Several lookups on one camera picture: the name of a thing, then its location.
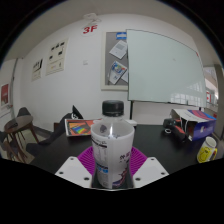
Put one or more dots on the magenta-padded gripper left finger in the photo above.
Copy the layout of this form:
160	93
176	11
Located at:
75	168

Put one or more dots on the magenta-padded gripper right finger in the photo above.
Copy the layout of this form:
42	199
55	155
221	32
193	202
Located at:
150	170

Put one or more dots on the clear black-capped drink bottle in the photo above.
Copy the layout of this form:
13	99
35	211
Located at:
112	146

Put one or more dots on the colourful printed book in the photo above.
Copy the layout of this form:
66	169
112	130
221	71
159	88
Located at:
78	127

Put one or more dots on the black office chair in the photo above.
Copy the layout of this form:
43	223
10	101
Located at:
65	125

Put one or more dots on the black and red tool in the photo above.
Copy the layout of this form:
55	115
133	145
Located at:
173	128

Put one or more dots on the small white box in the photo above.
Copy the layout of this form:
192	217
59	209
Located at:
133	123

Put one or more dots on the yellow and white mug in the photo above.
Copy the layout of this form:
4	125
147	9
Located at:
206	151

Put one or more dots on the blue cardboard box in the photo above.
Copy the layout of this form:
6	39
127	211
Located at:
200	125

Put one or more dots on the brown wooden chair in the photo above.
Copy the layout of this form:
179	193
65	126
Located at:
10	146

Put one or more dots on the round wooden side table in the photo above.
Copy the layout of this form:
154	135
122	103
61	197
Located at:
20	122

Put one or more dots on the dark chair behind side table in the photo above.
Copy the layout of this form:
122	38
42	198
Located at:
23	111

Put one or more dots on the whiteboard on stand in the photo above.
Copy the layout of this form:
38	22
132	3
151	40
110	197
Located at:
165	66

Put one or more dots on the grey notice board with papers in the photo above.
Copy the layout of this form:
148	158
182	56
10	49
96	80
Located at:
113	63

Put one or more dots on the red floor number sign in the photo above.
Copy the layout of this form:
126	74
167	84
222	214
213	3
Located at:
90	29

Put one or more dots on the red wall poster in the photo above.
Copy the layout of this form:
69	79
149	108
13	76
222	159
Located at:
4	95

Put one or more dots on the small white wall poster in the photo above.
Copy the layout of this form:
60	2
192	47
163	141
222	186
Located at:
37	69

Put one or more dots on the large white wall poster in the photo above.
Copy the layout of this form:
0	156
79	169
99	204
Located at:
56	56

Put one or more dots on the white wall-mounted fixture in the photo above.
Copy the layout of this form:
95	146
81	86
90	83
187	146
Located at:
92	16

